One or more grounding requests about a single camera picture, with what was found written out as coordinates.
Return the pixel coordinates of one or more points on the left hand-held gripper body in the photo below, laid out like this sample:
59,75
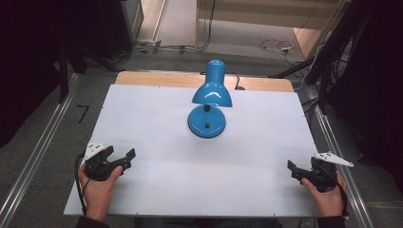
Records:
98,164

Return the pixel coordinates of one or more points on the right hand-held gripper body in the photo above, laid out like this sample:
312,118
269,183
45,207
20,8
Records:
326,172

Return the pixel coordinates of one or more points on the blue desk lamp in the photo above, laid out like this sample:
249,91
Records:
210,93

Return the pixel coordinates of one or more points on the person's right hand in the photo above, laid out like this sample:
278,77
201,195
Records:
328,201

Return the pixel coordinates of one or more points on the person's left hand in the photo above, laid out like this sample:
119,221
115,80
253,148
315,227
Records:
98,196

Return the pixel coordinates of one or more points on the black stand leg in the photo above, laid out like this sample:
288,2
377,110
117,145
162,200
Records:
63,76

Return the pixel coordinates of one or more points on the dark curtain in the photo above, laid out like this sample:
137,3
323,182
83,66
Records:
28,57
377,85

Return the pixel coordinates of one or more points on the grey power strip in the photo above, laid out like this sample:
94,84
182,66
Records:
149,43

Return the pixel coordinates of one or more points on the dark cabinet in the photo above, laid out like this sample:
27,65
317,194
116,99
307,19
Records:
118,25

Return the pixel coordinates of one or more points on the black metal stand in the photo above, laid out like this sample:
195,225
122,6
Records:
335,41

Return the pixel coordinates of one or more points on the light wooden furniture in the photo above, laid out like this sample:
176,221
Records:
269,15

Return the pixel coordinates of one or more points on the metal floor rail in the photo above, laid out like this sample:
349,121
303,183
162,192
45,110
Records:
339,148
38,152

